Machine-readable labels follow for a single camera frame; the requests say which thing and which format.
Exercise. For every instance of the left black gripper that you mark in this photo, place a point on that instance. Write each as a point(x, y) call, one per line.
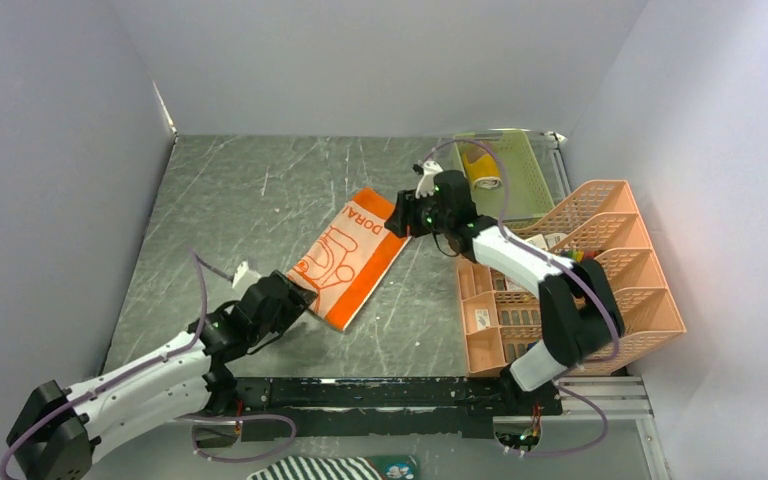
point(297, 299)

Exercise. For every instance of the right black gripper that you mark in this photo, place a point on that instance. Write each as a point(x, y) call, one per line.
point(405, 213)

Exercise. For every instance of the orange white towel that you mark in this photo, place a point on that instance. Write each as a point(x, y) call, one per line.
point(349, 259)

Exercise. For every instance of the brown yellow bear towel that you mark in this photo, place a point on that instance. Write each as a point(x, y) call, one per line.
point(480, 168)

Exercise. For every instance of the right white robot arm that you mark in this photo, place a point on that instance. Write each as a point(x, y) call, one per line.
point(579, 314)

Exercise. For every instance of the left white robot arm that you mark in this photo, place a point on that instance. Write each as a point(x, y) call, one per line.
point(62, 431)

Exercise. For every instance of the green plastic basket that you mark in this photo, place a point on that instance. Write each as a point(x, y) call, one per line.
point(524, 196)

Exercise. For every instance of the orange plastic compartment tray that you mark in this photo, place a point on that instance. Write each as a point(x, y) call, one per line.
point(500, 320)

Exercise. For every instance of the black white striped cloth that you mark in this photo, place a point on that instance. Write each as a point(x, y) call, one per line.
point(318, 468)

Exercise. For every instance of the orange plastic file organizer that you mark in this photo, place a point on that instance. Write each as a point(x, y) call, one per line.
point(602, 216)

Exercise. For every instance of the teal cartoon card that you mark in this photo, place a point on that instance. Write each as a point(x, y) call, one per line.
point(395, 467)

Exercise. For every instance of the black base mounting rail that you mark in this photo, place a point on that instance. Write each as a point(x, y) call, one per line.
point(390, 406)

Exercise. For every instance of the aluminium frame rail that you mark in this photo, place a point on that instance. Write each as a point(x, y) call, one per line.
point(582, 398)

